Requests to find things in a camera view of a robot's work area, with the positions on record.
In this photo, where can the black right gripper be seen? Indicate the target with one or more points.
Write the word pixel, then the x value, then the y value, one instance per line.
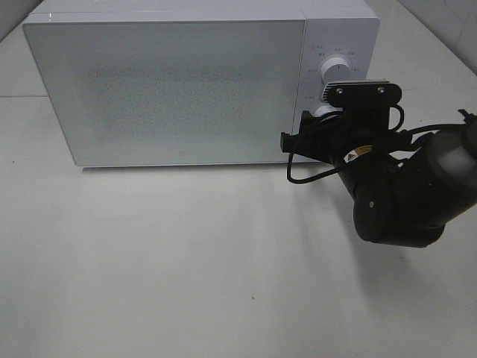
pixel 328 138

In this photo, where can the white microwave knob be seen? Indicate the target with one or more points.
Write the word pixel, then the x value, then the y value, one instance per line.
pixel 335 68
pixel 323 110

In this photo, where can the white microwave door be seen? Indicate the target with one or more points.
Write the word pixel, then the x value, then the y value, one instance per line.
pixel 173 93

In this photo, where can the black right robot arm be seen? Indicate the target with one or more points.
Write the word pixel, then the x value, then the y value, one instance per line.
pixel 406 185

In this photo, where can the white microwave oven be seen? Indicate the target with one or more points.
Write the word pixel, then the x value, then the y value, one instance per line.
pixel 348 28

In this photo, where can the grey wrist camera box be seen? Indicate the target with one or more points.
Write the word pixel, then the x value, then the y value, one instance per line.
pixel 361 94

